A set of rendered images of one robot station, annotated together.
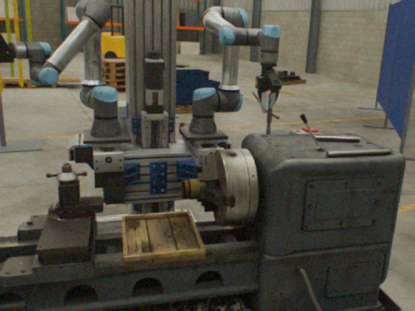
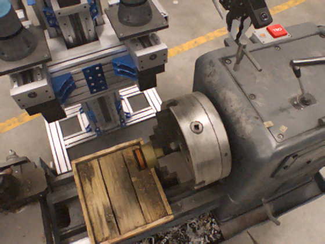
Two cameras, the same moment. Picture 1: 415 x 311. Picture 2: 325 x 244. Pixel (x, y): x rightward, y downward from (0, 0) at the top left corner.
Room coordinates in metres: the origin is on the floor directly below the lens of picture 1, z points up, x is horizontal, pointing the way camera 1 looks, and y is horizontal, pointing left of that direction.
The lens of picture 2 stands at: (1.23, 0.15, 1.91)
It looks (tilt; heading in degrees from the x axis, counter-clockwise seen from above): 57 degrees down; 349
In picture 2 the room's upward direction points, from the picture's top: 6 degrees clockwise
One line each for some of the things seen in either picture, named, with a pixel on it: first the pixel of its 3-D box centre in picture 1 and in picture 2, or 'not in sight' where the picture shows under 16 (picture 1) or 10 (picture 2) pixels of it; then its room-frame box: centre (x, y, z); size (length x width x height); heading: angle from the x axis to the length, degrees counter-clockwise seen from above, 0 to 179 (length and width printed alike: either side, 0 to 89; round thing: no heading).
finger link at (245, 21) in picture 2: (270, 101); (239, 22); (1.88, -0.10, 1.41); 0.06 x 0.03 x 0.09; 19
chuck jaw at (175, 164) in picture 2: (216, 195); (180, 171); (1.57, 0.09, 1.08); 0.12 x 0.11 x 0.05; 17
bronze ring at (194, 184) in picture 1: (193, 189); (148, 155); (1.64, 0.19, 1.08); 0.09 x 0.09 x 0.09; 17
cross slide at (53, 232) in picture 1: (67, 226); (18, 215); (1.51, 0.66, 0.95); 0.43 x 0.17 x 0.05; 17
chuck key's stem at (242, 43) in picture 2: (269, 121); (239, 56); (1.82, -0.10, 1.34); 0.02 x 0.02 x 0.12; 18
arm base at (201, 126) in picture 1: (203, 122); (134, 6); (2.28, 0.22, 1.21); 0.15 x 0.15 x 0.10
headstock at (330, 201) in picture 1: (316, 185); (280, 106); (1.82, -0.33, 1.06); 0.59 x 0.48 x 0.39; 107
